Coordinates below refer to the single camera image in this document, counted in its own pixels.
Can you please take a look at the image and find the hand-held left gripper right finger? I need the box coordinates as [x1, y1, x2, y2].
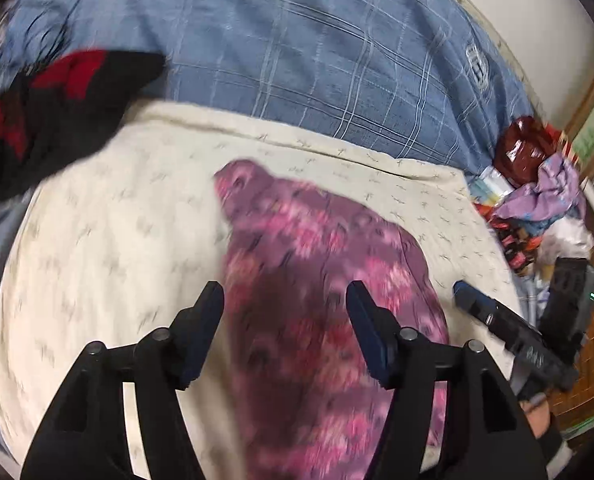
[346, 281, 549, 480]

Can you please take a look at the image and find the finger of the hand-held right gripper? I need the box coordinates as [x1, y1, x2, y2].
[452, 280, 519, 343]

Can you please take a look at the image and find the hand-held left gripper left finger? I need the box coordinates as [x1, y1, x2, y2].
[21, 281, 225, 480]

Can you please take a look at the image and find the pink floral garment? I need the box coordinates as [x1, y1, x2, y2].
[213, 158, 451, 480]

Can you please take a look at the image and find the person's right hand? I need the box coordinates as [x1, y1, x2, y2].
[519, 392, 551, 437]

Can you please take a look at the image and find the white plastic bag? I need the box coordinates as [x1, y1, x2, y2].
[531, 212, 594, 282]

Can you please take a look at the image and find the pile of colourful packets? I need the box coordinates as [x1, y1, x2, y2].
[469, 164, 545, 277]

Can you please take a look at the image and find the purple cloth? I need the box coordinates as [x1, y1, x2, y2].
[491, 152, 586, 224]

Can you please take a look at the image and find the cream patterned blanket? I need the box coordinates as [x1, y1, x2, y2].
[0, 100, 529, 480]

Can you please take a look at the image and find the dark red bag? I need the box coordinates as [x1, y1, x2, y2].
[494, 115, 564, 187]

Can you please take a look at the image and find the black and red garment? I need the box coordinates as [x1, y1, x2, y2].
[0, 48, 168, 206]

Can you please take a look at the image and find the blue plaid quilt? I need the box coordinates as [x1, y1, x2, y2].
[0, 0, 536, 466]

